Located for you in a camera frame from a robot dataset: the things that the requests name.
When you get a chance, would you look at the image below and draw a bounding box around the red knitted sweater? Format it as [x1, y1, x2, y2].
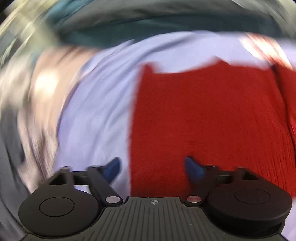
[130, 61, 295, 197]

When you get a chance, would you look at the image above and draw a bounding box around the lavender floral bed sheet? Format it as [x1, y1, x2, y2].
[0, 29, 296, 241]

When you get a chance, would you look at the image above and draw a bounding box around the teal blanket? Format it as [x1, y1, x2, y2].
[41, 1, 290, 48]

